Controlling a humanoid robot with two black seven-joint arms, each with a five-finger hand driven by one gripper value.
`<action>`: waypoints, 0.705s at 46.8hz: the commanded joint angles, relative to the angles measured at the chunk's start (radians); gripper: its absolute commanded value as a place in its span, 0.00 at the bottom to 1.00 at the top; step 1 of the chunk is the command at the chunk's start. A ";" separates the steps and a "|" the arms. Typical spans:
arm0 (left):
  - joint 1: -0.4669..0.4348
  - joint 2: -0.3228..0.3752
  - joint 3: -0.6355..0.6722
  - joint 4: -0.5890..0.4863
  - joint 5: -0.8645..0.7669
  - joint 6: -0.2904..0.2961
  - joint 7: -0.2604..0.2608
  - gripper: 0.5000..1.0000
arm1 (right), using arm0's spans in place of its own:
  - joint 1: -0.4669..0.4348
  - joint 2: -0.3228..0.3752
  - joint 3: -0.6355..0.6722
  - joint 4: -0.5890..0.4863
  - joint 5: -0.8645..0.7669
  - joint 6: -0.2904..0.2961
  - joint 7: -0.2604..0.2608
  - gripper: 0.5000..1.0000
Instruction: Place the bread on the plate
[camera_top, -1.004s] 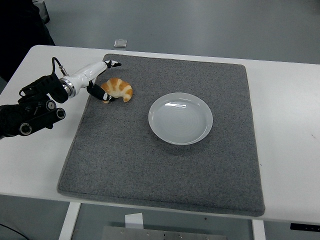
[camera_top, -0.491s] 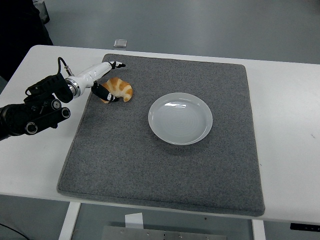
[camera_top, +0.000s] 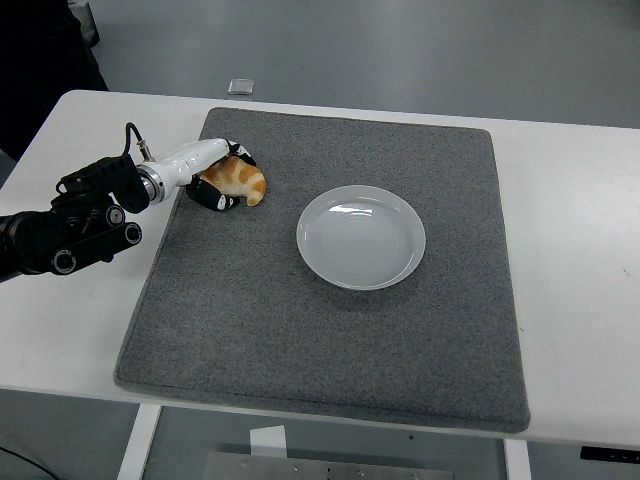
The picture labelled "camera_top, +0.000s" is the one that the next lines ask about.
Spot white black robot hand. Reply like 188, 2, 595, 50
143, 137, 259, 213

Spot orange croissant bread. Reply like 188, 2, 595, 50
199, 156, 268, 208

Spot white round plate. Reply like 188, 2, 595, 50
295, 184, 427, 291

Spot grey metal plate with screws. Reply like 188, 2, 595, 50
203, 450, 456, 480

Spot grey mesh bin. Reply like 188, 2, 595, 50
67, 0, 101, 49

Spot person's legs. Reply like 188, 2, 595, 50
0, 0, 109, 162

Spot grey felt mat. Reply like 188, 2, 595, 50
113, 106, 531, 435

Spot white table leg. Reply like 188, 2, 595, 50
116, 402, 164, 480
502, 438, 532, 480

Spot black table control panel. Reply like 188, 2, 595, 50
579, 444, 640, 462

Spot thin black floor cable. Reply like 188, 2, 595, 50
0, 442, 51, 480

